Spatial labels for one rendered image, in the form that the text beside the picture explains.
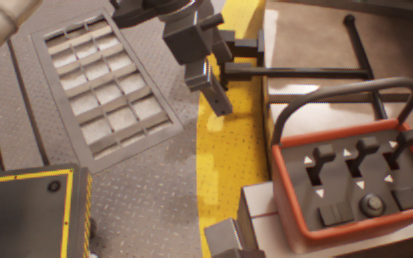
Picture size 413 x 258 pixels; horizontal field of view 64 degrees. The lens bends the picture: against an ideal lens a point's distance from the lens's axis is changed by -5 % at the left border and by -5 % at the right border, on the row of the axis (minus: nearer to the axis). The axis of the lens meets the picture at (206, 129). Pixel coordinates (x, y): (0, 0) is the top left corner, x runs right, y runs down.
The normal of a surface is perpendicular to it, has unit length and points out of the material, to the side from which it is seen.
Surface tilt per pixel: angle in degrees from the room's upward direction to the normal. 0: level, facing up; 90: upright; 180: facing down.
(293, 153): 0
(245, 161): 0
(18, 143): 0
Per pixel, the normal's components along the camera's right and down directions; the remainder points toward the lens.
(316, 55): -0.03, -0.58
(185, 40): -0.04, 0.73
